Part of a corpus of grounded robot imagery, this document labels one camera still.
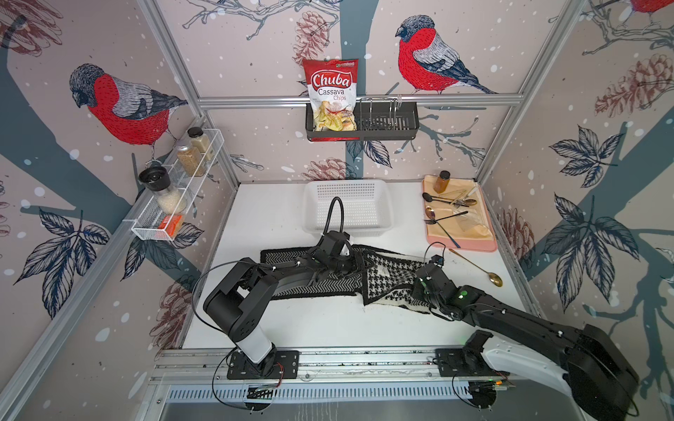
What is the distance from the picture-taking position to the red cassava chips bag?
2.73 feet

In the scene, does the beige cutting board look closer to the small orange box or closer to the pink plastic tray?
the pink plastic tray

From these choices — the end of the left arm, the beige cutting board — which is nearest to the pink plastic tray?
the beige cutting board

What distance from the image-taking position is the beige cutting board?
1038 millimetres

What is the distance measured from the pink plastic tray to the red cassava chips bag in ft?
1.68
